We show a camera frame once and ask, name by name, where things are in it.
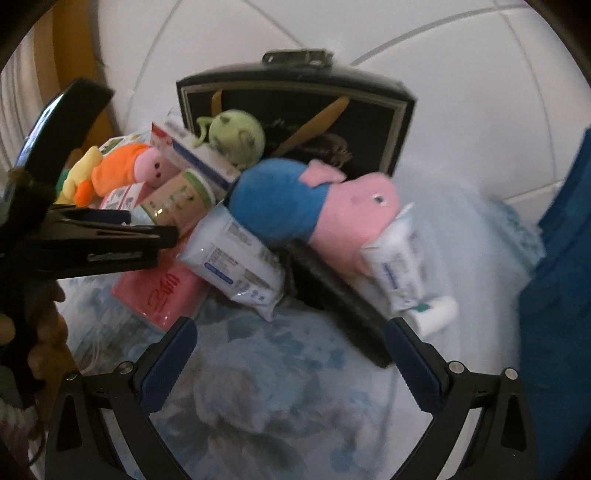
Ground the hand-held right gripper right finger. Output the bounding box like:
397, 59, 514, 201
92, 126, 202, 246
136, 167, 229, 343
384, 316, 541, 480

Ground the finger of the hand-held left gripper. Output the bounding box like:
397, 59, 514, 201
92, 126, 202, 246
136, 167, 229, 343
14, 78, 115, 186
43, 208, 180, 278

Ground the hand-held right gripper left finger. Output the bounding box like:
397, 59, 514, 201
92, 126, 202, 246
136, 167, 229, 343
46, 316, 199, 480

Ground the blue plastic crate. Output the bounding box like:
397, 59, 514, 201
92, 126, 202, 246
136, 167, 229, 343
516, 133, 591, 480

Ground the white curtain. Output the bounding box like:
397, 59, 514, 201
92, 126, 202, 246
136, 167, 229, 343
0, 46, 62, 177

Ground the pink white card box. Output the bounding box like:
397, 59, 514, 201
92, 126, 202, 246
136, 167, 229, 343
99, 182, 149, 213

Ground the white green card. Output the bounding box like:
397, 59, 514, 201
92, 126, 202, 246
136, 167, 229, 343
97, 131, 153, 156

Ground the yellow duck plush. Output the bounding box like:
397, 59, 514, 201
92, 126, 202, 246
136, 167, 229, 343
55, 145, 105, 206

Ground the pink tissue pack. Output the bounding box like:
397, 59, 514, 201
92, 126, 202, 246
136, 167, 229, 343
110, 263, 209, 331

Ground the orange pink plush toy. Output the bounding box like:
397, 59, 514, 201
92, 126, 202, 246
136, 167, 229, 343
90, 143, 179, 206

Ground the brown wooden pillar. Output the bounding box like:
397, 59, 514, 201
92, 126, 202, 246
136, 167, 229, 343
50, 0, 117, 136

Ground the beige green can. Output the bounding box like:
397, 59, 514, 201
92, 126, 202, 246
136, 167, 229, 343
138, 168, 218, 236

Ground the white toothpaste tube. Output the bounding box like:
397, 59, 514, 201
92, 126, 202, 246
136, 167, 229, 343
359, 205, 458, 336

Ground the white plastic wipes pack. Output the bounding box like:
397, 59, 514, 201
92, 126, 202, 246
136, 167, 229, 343
177, 202, 287, 322

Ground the white blue medicine box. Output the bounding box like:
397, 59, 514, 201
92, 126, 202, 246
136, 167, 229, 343
150, 120, 241, 190

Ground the pale green round plush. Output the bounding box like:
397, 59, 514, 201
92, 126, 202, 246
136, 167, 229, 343
196, 109, 267, 169

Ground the pink blue pig plush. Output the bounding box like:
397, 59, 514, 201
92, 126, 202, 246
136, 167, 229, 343
228, 158, 402, 278

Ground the black metal clip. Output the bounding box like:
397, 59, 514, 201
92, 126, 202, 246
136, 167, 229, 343
262, 48, 334, 70

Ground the black gift box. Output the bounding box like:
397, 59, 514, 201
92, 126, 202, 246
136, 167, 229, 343
175, 62, 417, 179

